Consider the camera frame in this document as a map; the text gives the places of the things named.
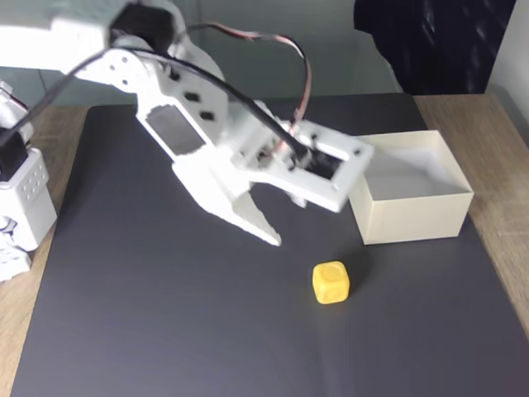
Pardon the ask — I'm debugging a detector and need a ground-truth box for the pale green door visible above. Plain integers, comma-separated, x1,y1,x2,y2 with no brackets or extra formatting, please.
185,0,400,100
0,65,140,108

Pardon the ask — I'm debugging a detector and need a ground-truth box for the dark grey table mat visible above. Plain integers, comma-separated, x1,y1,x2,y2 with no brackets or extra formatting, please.
7,93,529,397

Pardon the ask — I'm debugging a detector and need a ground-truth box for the yellow cube block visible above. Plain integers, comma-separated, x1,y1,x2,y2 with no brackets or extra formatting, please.
312,260,350,306

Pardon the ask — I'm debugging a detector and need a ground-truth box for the white open box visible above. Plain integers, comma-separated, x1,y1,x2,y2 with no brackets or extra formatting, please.
348,130,474,246

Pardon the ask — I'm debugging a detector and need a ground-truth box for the red white black servo cable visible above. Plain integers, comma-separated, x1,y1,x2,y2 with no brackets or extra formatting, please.
183,22,313,160

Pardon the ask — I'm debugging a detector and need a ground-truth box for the dark hanging garment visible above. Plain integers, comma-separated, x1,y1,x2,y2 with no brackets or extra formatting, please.
353,0,517,95

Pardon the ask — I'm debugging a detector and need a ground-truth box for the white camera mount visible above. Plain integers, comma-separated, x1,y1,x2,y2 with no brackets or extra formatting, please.
231,121,376,214

